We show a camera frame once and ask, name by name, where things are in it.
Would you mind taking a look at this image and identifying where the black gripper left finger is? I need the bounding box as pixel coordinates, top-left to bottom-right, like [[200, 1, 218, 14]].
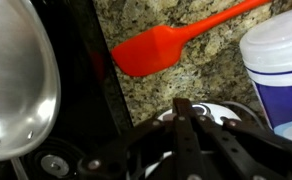
[[76, 97, 204, 180]]

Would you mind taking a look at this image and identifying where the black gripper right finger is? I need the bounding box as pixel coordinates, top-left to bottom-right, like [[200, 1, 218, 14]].
[[194, 114, 292, 180]]

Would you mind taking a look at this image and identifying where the Lysol wipes canister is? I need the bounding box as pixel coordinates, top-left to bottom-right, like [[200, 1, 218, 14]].
[[238, 5, 292, 147]]

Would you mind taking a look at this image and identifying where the red silicone spatula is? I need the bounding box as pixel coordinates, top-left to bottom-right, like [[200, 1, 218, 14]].
[[110, 0, 274, 78]]

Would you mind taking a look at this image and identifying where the black electric stove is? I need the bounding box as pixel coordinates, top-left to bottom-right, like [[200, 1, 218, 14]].
[[0, 0, 134, 180]]

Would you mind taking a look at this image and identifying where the stainless steel frying pan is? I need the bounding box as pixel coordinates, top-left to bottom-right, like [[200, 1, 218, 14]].
[[0, 0, 62, 180]]

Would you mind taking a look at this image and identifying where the grey toaster power cord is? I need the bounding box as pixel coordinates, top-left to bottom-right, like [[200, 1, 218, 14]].
[[221, 100, 266, 130]]

